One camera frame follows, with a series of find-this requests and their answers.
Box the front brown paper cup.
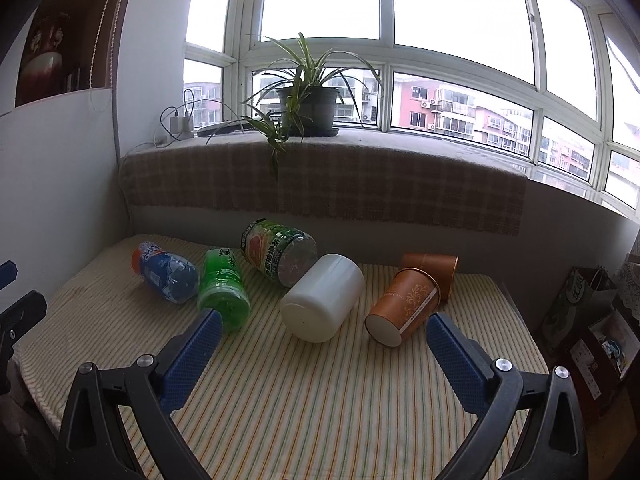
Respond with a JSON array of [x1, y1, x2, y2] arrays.
[[364, 268, 442, 348]]

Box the brown paper cup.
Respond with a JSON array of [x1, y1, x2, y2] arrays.
[[364, 268, 442, 348], [399, 252, 459, 304]]

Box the rear brown paper cup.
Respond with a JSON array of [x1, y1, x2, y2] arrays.
[[399, 252, 459, 304]]

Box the white plastic cup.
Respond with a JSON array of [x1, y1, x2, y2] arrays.
[[279, 254, 364, 344]]

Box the white cabinet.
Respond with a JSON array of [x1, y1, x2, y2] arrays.
[[1, 0, 127, 304]]

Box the dark red gift box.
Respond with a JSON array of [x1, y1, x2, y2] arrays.
[[566, 309, 639, 426]]

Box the blue orange plastic bottle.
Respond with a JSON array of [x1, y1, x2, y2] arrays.
[[131, 240, 200, 304]]

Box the striped table cloth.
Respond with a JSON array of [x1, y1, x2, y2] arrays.
[[12, 233, 551, 480]]

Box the red white ceramic vase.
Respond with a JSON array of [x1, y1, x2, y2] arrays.
[[16, 12, 68, 106]]

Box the green plastic bottle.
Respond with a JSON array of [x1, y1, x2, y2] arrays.
[[198, 247, 252, 333]]

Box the white charger plugs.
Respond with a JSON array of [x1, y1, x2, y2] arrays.
[[169, 115, 193, 141]]

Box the dark flat device on sill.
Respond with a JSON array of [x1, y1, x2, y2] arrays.
[[196, 120, 247, 138]]

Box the potted spider plant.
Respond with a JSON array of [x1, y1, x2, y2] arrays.
[[231, 32, 382, 178]]

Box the plaid windowsill cloth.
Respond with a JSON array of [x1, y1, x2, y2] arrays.
[[119, 129, 527, 235]]

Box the beaded blind cord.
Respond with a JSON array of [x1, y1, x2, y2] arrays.
[[84, 0, 137, 111]]

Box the charger cable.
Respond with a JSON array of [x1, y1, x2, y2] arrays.
[[152, 88, 198, 149]]

